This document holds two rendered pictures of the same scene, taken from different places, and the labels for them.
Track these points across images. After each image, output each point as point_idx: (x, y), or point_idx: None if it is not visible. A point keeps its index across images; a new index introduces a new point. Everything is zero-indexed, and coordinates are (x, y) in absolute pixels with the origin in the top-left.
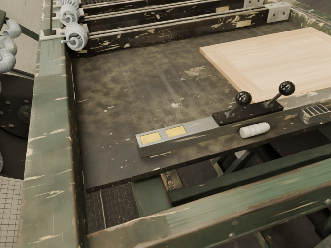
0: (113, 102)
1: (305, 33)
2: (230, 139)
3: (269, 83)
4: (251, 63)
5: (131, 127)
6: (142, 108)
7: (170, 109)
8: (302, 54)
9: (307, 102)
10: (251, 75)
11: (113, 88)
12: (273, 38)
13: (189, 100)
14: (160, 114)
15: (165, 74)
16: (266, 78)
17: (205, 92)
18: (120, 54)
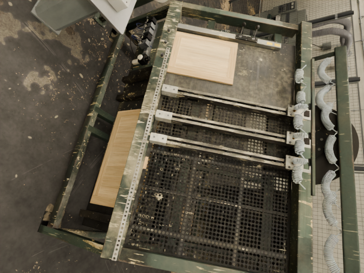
0: (280, 72)
1: (176, 67)
2: None
3: (225, 49)
4: (220, 62)
5: (278, 58)
6: (272, 64)
7: (263, 58)
8: (196, 56)
9: (226, 33)
10: (227, 56)
11: (279, 79)
12: (194, 72)
13: (254, 59)
14: (267, 58)
15: (255, 77)
16: (223, 51)
17: (247, 59)
18: (268, 103)
